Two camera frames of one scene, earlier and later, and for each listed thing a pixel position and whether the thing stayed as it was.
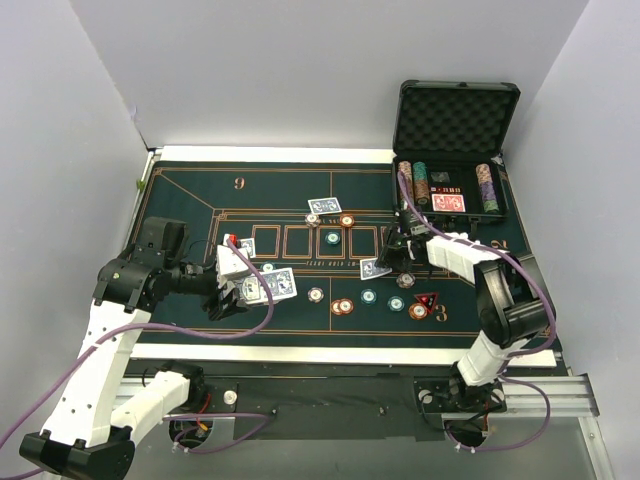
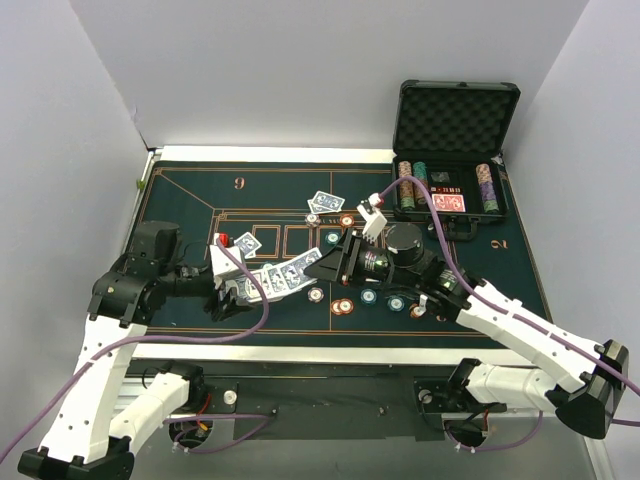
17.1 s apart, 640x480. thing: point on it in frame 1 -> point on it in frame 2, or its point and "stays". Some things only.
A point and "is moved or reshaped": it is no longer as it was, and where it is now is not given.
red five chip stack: x=342 y=306 stays
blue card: x=329 y=205 is moved or reshaped
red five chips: x=346 y=220 stays
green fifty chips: x=332 y=238 stays
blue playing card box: x=251 y=290 stays
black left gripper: x=220 y=298 stays
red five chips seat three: x=417 y=311 stays
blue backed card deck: x=281 y=283 is moved or reshaped
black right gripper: x=398 y=240 -> x=351 y=260
